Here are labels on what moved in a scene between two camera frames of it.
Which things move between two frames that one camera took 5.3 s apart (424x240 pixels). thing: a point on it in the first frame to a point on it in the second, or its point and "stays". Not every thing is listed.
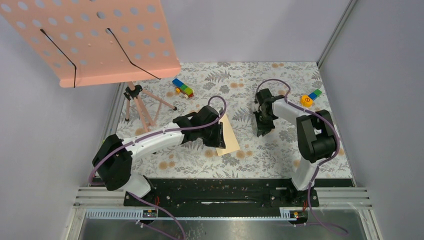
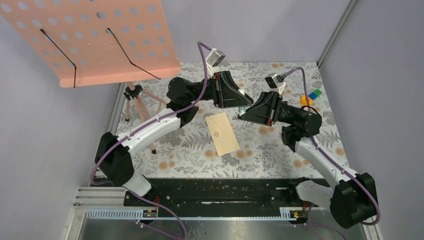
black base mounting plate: x=224 y=193 stays
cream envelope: x=231 y=142 stays
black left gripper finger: x=221 y=142 to x=226 y=92
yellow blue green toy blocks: x=307 y=100 stays
